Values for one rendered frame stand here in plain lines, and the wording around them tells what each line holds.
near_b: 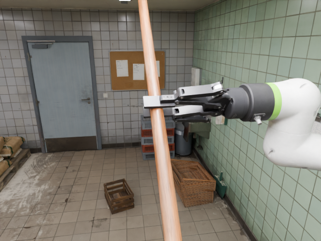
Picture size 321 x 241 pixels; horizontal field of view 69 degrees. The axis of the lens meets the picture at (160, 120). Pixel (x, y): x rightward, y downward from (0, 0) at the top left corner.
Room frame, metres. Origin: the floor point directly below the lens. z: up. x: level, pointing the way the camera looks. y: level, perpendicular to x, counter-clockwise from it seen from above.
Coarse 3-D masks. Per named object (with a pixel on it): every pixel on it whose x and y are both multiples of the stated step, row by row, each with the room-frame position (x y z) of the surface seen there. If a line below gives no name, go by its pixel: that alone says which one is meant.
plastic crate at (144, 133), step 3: (150, 123) 4.24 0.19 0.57; (171, 126) 4.23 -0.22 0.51; (141, 129) 3.84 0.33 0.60; (150, 129) 3.85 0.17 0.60; (168, 129) 3.87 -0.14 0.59; (171, 129) 3.88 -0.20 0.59; (174, 129) 3.90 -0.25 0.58; (141, 132) 3.84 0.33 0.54; (144, 132) 3.84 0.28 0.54; (147, 132) 3.85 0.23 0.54; (150, 132) 4.03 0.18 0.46; (168, 132) 4.02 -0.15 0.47; (171, 132) 4.02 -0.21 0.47; (141, 135) 3.84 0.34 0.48; (144, 135) 3.85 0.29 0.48; (147, 135) 3.85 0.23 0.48; (150, 135) 3.85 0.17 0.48; (168, 135) 3.88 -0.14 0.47; (171, 135) 3.88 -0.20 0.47
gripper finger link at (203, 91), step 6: (216, 84) 0.50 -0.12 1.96; (186, 90) 0.50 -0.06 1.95; (192, 90) 0.50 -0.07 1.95; (198, 90) 0.50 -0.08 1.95; (204, 90) 0.50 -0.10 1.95; (210, 90) 0.50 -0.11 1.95; (216, 90) 0.49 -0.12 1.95; (222, 90) 0.49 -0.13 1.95; (180, 96) 0.49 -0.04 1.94; (186, 96) 0.49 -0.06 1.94; (192, 96) 0.49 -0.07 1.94; (198, 96) 0.49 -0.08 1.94; (204, 96) 0.50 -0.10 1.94
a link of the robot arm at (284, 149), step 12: (276, 132) 0.55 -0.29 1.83; (264, 144) 0.58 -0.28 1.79; (276, 144) 0.54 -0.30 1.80; (288, 144) 0.53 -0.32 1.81; (300, 144) 0.52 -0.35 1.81; (312, 144) 0.52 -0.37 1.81; (276, 156) 0.54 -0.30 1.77; (288, 156) 0.53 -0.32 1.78; (300, 156) 0.52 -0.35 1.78; (312, 156) 0.51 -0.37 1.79; (312, 168) 0.52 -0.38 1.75
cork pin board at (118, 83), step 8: (112, 56) 4.35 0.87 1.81; (120, 56) 4.37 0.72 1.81; (128, 56) 4.39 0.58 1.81; (136, 56) 4.41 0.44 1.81; (160, 56) 4.48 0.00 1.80; (112, 64) 4.35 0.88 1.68; (128, 64) 4.39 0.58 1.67; (144, 64) 4.43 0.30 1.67; (160, 64) 4.48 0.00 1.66; (112, 72) 4.35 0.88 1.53; (128, 72) 4.39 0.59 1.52; (144, 72) 4.43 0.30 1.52; (160, 72) 4.48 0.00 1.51; (112, 80) 4.35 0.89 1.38; (120, 80) 4.37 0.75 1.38; (128, 80) 4.39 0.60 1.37; (136, 80) 4.41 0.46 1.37; (144, 80) 4.43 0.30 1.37; (160, 80) 4.48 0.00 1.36; (112, 88) 4.34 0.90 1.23; (120, 88) 4.37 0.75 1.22; (128, 88) 4.39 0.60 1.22; (136, 88) 4.41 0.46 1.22; (144, 88) 4.43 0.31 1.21; (160, 88) 4.48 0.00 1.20
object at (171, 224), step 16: (144, 0) 0.84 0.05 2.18; (144, 16) 0.77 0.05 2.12; (144, 32) 0.71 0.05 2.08; (144, 48) 0.66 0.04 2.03; (160, 112) 0.49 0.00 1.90; (160, 128) 0.46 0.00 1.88; (160, 144) 0.43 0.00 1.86; (160, 160) 0.40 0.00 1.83; (160, 176) 0.38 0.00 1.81; (160, 192) 0.36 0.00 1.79; (160, 208) 0.34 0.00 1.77; (176, 208) 0.34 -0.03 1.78; (176, 224) 0.31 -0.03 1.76; (176, 240) 0.29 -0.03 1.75
